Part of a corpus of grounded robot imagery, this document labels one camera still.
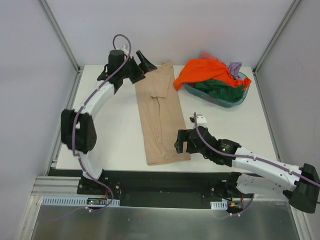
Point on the aluminium frame post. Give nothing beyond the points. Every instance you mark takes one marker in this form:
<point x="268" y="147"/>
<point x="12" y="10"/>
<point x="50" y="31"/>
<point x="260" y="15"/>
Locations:
<point x="59" y="34"/>
<point x="277" y="34"/>

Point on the orange t shirt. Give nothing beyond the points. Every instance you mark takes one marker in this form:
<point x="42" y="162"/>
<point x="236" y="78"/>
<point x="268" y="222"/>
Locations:
<point x="200" y="70"/>

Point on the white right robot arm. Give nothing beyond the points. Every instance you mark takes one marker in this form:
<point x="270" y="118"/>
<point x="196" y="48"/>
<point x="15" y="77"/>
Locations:
<point x="300" y="185"/>

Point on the right white cable duct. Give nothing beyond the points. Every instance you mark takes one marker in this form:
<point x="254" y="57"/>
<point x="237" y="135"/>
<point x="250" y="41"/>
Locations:
<point x="225" y="205"/>

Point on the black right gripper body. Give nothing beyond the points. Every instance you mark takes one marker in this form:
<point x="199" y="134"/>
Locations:
<point x="184" y="141"/>

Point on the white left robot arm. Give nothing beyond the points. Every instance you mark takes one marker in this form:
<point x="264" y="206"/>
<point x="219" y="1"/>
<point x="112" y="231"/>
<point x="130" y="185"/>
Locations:
<point x="77" y="128"/>

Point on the left white cable duct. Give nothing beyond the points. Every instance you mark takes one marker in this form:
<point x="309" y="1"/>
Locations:
<point x="79" y="202"/>

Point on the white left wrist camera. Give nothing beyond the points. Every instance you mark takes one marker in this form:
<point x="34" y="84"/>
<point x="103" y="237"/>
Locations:
<point x="125" y="48"/>

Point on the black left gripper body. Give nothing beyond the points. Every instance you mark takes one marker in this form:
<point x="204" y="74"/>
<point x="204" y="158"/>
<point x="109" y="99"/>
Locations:
<point x="136" y="70"/>

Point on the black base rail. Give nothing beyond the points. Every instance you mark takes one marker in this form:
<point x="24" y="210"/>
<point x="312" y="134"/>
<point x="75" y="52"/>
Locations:
<point x="156" y="189"/>

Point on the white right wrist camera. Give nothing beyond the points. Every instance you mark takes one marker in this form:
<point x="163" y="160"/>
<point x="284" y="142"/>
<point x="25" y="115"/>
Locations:
<point x="198" y="119"/>

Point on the left aluminium frame post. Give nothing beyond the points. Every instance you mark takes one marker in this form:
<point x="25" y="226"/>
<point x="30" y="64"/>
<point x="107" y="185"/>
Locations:
<point x="59" y="34"/>

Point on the right aluminium frame post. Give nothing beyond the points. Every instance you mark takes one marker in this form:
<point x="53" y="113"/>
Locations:
<point x="277" y="34"/>

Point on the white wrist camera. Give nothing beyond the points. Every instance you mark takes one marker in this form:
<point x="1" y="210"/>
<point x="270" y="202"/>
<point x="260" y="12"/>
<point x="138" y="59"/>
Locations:
<point x="198" y="119"/>
<point x="125" y="48"/>

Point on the lilac t shirt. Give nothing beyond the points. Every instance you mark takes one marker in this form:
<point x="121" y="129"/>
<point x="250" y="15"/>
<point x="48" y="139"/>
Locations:
<point x="234" y="69"/>

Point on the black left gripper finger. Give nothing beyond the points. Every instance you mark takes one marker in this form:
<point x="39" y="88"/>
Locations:
<point x="135" y="73"/>
<point x="145" y="65"/>

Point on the green t shirt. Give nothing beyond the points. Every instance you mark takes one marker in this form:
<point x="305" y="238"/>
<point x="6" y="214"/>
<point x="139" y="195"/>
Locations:
<point x="221" y="91"/>

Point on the white cable duct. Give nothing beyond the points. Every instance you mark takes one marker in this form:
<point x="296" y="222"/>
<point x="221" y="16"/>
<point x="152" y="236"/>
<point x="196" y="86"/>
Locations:
<point x="79" y="202"/>
<point x="225" y="205"/>

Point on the teal plastic laundry basket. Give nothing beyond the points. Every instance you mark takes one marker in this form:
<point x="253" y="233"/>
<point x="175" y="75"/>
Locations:
<point x="193" y="91"/>

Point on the beige t shirt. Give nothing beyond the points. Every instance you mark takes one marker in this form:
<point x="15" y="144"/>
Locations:
<point x="160" y="115"/>

